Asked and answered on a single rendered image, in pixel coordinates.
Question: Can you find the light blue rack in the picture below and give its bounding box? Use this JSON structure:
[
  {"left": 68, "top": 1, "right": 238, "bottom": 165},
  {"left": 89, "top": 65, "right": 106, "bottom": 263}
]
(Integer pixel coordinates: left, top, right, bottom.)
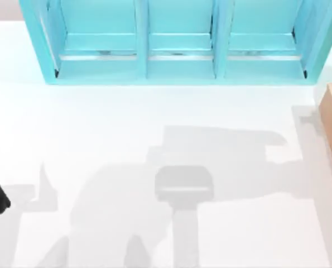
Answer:
[{"left": 17, "top": 0, "right": 332, "bottom": 86}]

